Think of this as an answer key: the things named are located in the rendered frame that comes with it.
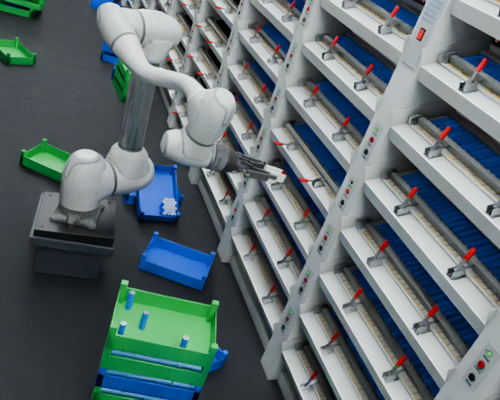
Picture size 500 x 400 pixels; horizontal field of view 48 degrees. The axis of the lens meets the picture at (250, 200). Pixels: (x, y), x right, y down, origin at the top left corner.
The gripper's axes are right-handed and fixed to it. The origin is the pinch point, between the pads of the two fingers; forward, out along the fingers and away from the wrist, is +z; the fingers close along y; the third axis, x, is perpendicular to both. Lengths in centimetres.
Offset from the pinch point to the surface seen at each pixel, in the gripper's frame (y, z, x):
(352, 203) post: 25.1, 14.8, 9.3
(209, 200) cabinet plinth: -91, 31, -69
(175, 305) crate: 30, -28, -38
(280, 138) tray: -35.9, 17.4, -0.7
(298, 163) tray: -15.8, 17.3, -0.6
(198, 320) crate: 34, -20, -39
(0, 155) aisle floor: -121, -73, -89
